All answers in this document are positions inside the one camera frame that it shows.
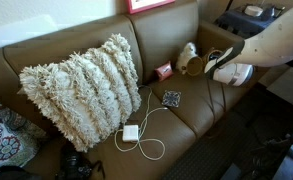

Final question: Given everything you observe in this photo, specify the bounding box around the red framed picture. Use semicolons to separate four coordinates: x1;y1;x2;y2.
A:
126;0;175;14

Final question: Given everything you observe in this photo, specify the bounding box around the white fluffy toy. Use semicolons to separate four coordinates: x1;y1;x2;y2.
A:
175;42;197;75

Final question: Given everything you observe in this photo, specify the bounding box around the shaggy cream pillow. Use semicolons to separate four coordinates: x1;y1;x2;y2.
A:
20;34;141;152

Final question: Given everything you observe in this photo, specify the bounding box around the black Sony camera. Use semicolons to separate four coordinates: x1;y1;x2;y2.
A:
55;143;106;180

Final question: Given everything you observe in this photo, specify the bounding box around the colourful patterned cushion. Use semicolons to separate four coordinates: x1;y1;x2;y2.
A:
0;103;48;167

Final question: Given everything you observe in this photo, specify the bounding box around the dark side table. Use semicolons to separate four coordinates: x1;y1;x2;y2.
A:
215;4;278;38

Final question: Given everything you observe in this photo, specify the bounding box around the white power adapter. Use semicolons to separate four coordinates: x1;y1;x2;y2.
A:
122;125;139;142

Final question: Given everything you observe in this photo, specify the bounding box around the brown leather couch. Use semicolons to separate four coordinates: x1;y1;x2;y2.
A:
0;0;280;180

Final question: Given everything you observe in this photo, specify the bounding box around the woven basket bag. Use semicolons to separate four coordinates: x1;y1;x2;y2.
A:
186;48;222;76

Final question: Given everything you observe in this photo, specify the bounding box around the small pink pouch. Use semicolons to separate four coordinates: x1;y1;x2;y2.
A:
155;61;173;81

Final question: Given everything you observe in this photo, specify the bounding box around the patterned square coaster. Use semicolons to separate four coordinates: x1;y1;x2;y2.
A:
162;91;181;107

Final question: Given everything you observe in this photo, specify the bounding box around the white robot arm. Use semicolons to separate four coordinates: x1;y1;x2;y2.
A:
204;7;293;86

